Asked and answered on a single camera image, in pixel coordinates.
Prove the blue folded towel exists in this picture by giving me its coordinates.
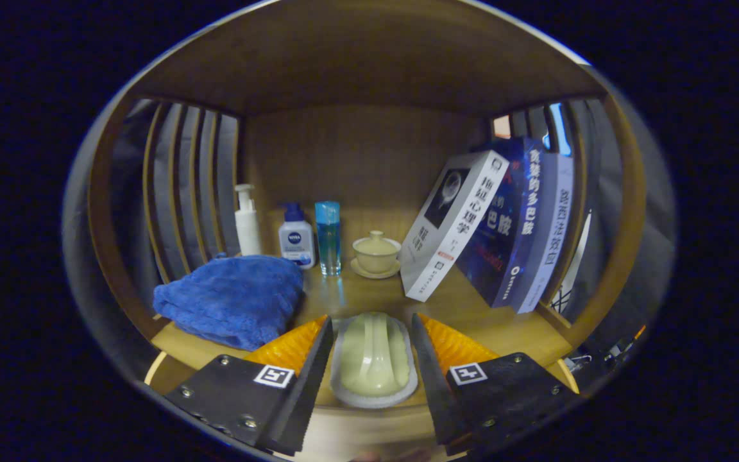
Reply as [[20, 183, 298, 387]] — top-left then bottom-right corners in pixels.
[[153, 254, 306, 352]]

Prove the black tripod stand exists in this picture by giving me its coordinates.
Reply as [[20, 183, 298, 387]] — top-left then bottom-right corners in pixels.
[[549, 212, 593, 316]]

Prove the white pump bottle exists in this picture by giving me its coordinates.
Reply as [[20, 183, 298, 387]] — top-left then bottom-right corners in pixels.
[[234, 184, 262, 257]]

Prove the black and orange device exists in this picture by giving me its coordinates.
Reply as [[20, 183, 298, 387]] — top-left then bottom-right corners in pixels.
[[604, 324, 647, 360]]

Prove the pale lilac book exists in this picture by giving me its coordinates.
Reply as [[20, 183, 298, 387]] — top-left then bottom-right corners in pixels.
[[514, 152, 575, 315]]

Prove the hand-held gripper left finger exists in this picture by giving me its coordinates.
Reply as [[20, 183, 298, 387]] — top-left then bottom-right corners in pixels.
[[163, 314, 335, 458]]

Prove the pale green scrub brush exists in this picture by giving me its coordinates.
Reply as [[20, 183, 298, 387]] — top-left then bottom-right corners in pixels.
[[330, 312, 420, 409]]

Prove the white book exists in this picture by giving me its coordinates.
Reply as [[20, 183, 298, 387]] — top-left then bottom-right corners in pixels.
[[399, 150, 510, 303]]

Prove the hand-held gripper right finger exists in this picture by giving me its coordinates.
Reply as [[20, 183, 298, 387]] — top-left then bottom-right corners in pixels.
[[411, 312, 583, 458]]

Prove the white bottle with blue cap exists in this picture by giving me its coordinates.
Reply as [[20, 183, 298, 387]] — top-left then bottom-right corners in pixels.
[[278, 202, 316, 270]]

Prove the wooden countertop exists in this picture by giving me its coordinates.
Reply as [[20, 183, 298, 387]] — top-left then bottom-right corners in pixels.
[[145, 253, 581, 424]]

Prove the dark blue book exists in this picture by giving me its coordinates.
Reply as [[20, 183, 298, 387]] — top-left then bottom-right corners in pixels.
[[456, 137, 545, 309]]

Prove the clear blue bottle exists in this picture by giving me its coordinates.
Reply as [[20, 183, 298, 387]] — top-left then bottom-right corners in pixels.
[[314, 201, 343, 277]]

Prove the beige lidded teacup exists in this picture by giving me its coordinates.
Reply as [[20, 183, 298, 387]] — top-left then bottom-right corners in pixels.
[[350, 230, 403, 280]]

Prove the wooden cabinet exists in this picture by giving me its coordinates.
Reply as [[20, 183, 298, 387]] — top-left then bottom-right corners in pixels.
[[87, 0, 647, 462]]

